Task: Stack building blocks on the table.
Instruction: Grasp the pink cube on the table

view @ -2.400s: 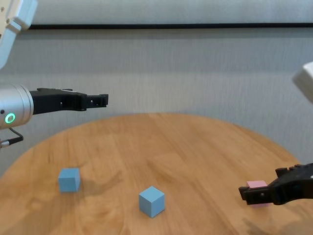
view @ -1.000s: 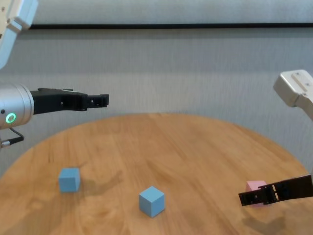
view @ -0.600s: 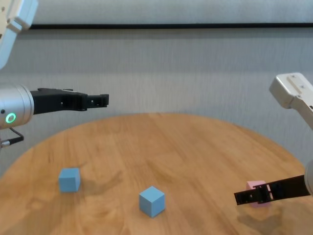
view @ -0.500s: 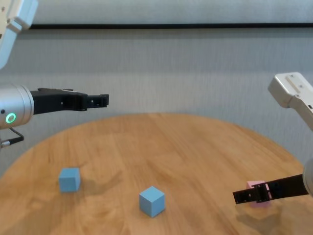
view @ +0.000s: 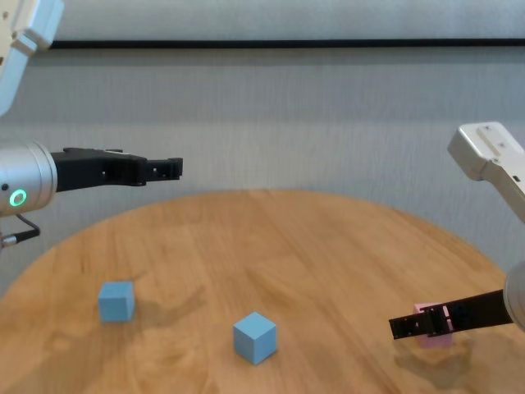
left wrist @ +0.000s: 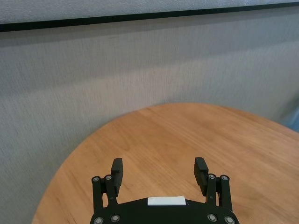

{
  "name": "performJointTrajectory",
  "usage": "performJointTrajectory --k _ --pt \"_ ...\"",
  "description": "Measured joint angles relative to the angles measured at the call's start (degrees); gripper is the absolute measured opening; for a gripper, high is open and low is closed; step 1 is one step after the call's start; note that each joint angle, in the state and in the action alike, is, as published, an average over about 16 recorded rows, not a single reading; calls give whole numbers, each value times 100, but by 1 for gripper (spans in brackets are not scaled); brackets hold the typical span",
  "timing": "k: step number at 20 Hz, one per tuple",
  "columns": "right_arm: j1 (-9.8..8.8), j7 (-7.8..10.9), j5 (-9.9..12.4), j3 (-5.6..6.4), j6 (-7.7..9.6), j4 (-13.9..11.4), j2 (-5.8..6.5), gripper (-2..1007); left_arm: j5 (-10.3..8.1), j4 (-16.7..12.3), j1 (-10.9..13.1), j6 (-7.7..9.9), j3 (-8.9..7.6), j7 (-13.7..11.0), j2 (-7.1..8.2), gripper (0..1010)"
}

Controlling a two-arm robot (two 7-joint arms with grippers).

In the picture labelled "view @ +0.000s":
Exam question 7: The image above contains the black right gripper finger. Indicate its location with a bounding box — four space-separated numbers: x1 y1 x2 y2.
388 305 453 341

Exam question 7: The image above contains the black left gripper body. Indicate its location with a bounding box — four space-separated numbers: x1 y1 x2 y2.
49 147 149 194

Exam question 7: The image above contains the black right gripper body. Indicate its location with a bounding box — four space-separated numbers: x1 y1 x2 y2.
445 288 514 333

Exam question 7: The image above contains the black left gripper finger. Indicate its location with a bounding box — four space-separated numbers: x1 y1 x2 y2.
146 156 185 184

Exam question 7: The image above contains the pink cube block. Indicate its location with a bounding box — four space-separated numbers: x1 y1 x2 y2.
412 302 454 350

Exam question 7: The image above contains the blue cube block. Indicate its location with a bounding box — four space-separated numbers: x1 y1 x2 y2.
232 311 278 366
98 281 136 323

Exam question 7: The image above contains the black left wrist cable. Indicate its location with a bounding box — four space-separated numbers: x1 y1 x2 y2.
0 213 42 248

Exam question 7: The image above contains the black horizontal wall strip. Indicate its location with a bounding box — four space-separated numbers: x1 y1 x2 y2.
48 37 525 51

